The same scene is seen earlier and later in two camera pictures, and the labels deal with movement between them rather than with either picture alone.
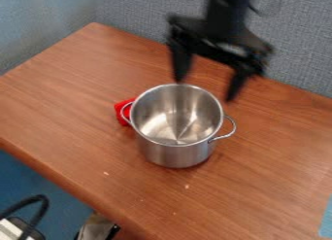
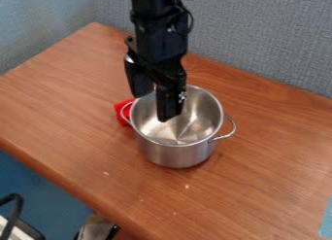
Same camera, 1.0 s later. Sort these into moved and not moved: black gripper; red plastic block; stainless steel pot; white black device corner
Moved: black gripper
Not moved: red plastic block; white black device corner; stainless steel pot
